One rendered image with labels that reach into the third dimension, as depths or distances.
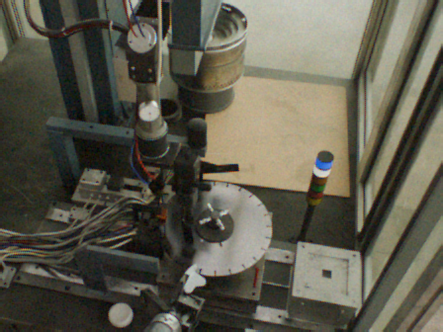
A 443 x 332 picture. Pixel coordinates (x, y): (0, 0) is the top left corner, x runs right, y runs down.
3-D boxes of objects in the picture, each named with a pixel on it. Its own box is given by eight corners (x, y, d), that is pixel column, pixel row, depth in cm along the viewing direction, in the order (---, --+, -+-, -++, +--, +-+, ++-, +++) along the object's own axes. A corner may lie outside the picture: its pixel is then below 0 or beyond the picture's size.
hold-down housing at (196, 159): (201, 199, 141) (201, 147, 125) (194, 212, 138) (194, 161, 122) (182, 193, 142) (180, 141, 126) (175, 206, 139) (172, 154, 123)
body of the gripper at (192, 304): (199, 321, 137) (183, 346, 126) (170, 308, 139) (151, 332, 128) (206, 297, 134) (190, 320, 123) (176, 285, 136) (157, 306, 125)
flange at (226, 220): (228, 245, 145) (228, 240, 143) (191, 236, 147) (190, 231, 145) (237, 214, 152) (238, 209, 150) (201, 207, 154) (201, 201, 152)
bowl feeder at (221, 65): (247, 78, 223) (254, 4, 195) (235, 127, 204) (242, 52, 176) (178, 69, 227) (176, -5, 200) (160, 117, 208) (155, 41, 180)
